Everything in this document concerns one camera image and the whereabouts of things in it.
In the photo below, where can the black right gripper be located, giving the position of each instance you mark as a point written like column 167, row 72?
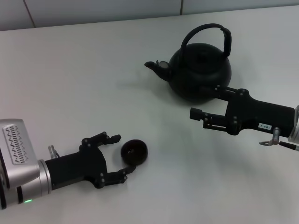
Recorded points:
column 257, row 114

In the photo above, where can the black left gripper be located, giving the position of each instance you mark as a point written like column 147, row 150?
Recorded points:
column 77, row 168

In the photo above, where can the small black teacup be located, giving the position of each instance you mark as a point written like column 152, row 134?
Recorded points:
column 140, row 149

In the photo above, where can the black round teapot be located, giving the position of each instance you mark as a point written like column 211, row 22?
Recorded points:
column 201, row 70

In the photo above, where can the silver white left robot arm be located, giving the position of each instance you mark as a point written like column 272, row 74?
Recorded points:
column 44, row 177

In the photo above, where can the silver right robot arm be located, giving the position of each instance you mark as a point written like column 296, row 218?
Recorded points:
column 294, row 130

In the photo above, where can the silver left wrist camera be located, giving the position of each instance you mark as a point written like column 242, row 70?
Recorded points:
column 16, row 140

